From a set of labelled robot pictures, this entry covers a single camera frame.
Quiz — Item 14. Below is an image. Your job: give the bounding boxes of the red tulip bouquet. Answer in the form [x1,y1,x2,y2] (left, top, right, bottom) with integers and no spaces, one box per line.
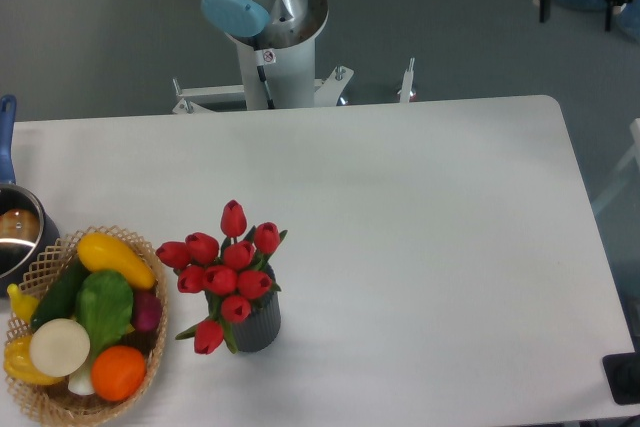
[156,200,288,355]

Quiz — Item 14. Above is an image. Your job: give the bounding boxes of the dark grey ribbed vase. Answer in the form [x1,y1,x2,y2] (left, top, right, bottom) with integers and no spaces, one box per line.
[205,264,281,354]

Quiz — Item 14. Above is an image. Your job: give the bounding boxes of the black device at table edge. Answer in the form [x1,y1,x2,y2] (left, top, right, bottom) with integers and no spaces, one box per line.
[602,352,639,405]

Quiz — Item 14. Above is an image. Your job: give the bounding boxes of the purple red onion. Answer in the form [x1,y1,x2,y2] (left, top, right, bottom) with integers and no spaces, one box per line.
[131,291,162,332]

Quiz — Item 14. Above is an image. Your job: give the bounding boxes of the yellow squash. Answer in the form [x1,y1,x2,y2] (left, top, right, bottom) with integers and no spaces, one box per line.
[76,232,156,290]

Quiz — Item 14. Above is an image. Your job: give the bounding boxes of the green leafy cabbage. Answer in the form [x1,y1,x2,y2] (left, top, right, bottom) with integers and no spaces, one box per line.
[68,270,133,396]

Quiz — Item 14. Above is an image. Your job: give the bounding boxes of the orange fruit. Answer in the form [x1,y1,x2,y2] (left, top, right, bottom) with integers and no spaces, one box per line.
[91,345,146,402]

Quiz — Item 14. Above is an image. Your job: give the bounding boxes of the green cucumber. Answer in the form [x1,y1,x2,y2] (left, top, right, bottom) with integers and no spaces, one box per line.
[30,259,90,331]

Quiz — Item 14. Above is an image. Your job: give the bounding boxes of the white round onion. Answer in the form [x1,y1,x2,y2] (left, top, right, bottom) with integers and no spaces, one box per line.
[29,318,90,377]

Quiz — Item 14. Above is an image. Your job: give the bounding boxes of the small yellow banana tip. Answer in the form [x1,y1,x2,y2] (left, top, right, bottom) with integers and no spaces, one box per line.
[6,283,39,324]

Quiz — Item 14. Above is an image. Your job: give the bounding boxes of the woven wicker basket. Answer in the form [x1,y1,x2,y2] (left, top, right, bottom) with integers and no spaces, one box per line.
[1,226,168,426]

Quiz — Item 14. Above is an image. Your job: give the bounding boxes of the yellow bell pepper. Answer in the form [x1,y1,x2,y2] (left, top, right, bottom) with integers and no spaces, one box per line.
[4,335,64,386]

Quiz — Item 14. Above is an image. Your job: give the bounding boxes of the white frame at right edge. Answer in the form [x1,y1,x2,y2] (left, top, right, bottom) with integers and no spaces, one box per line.
[591,118,639,217]

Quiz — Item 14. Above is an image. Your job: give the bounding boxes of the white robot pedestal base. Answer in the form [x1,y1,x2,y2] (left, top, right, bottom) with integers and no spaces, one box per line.
[171,34,419,116]

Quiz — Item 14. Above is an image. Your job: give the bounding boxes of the blue handled saucepan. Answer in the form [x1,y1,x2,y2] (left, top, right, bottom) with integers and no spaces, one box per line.
[1,95,59,298]

